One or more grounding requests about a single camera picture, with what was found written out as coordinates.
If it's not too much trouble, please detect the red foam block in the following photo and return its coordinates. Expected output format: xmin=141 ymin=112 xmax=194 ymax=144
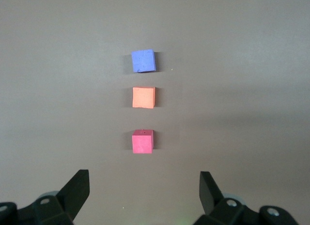
xmin=132 ymin=129 xmax=155 ymax=154

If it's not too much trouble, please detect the orange foam block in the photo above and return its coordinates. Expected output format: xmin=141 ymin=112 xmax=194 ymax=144
xmin=132 ymin=87 xmax=156 ymax=109

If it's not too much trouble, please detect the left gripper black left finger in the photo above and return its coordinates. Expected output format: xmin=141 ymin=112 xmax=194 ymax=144
xmin=0 ymin=169 xmax=90 ymax=225

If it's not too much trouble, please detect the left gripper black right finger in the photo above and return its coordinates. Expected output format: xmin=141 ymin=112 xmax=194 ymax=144
xmin=193 ymin=171 xmax=297 ymax=225

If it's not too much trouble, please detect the purple foam block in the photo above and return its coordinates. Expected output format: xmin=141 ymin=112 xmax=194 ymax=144
xmin=131 ymin=49 xmax=157 ymax=73

